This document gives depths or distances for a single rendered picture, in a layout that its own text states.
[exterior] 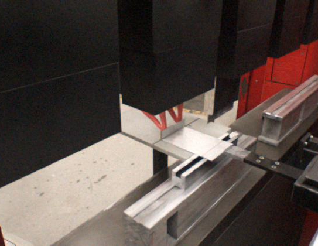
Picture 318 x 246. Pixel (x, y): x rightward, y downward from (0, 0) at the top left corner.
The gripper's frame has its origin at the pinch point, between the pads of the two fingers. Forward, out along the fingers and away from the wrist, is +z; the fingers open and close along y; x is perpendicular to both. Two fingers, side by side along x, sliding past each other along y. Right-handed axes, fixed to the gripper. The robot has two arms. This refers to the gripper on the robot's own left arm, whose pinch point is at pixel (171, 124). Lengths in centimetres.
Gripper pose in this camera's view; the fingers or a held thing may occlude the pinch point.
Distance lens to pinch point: 69.8
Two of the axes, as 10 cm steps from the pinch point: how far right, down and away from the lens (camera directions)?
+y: 6.5, -3.1, 6.9
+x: -6.7, 1.7, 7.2
